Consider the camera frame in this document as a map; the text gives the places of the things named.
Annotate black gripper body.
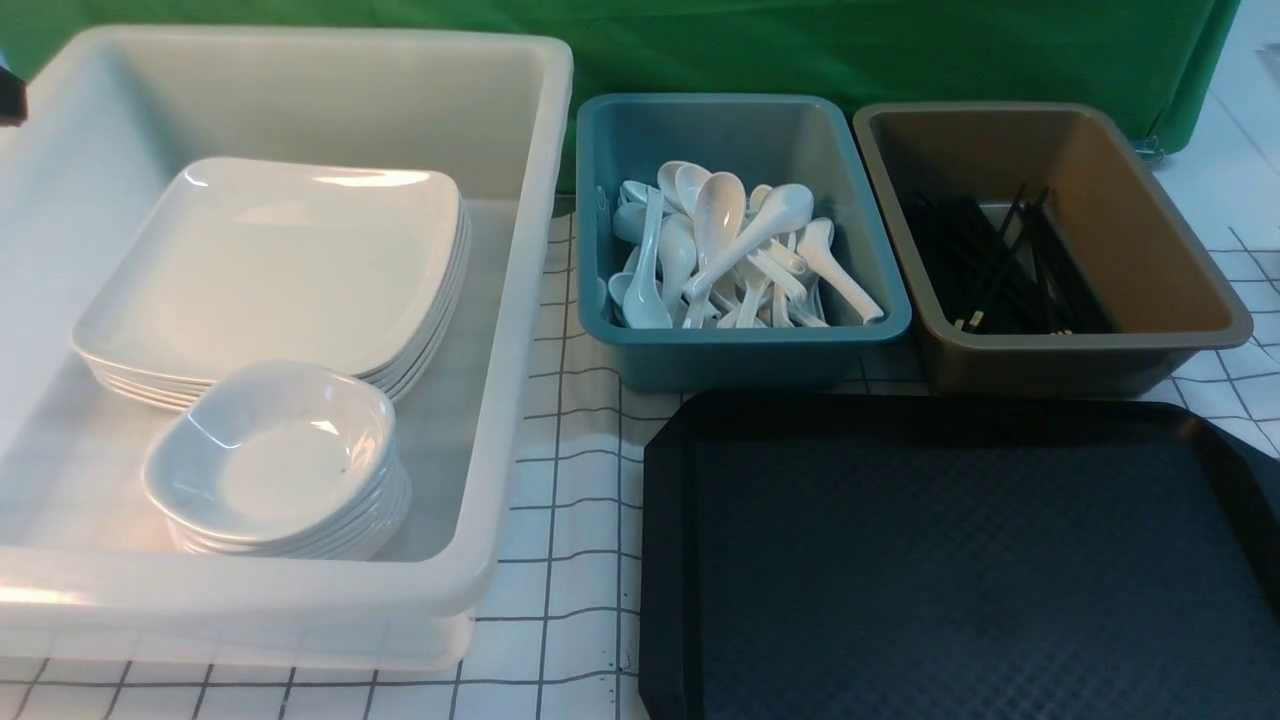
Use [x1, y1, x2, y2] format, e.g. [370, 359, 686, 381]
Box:
[0, 59, 28, 127]

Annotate white square rice plate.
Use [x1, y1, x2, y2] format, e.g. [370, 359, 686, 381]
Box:
[70, 158, 470, 384]

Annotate white small bowl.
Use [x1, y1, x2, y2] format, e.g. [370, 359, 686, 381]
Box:
[141, 361, 399, 547]

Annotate white ceramic soup spoon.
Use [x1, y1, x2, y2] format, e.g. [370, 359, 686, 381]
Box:
[682, 183, 815, 301]

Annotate black chopstick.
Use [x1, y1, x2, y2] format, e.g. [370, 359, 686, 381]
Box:
[1018, 187, 1073, 334]
[954, 186, 1050, 334]

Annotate stack of white square plates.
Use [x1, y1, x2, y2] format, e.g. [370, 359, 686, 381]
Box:
[76, 202, 474, 410]

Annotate large white plastic tub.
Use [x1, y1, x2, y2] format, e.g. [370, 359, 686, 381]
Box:
[3, 26, 573, 673]

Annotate stack of white bowls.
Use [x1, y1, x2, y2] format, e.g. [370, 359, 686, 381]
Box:
[166, 457, 413, 561]

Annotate white spoon left in bin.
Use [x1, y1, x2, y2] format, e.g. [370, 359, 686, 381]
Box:
[622, 187, 672, 329]

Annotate upright white spoon in bin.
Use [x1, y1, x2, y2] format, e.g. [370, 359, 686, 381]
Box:
[681, 170, 746, 329]

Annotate teal plastic bin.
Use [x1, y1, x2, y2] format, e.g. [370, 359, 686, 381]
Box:
[575, 94, 913, 395]

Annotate white checkered tablecloth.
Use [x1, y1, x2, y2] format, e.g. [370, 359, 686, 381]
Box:
[0, 90, 1280, 720]

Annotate white spoon right in bin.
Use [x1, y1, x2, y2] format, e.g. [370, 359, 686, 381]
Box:
[796, 218, 884, 325]

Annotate black serving tray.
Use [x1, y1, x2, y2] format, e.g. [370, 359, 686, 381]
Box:
[637, 391, 1279, 719]

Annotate pile of black chopsticks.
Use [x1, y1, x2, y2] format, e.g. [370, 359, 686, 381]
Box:
[904, 193, 1117, 336]

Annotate green cloth backdrop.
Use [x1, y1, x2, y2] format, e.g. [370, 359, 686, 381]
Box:
[3, 1, 1239, 152]

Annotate brown plastic bin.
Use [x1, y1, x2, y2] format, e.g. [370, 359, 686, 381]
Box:
[852, 101, 1253, 397]

